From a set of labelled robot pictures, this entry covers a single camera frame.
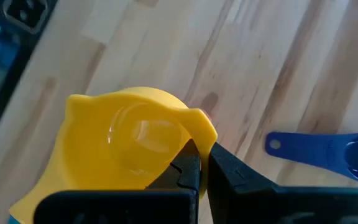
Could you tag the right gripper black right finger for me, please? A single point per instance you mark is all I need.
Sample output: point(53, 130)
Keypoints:
point(275, 205)

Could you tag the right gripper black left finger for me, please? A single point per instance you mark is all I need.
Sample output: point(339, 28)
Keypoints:
point(120, 208)

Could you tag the blue measuring cup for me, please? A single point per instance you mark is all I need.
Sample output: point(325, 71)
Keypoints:
point(309, 149)

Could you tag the yellow measuring cup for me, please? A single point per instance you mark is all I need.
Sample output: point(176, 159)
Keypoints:
point(89, 149)

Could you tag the black metal-rimmed bracket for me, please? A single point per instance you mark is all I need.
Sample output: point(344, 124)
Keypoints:
point(26, 12)

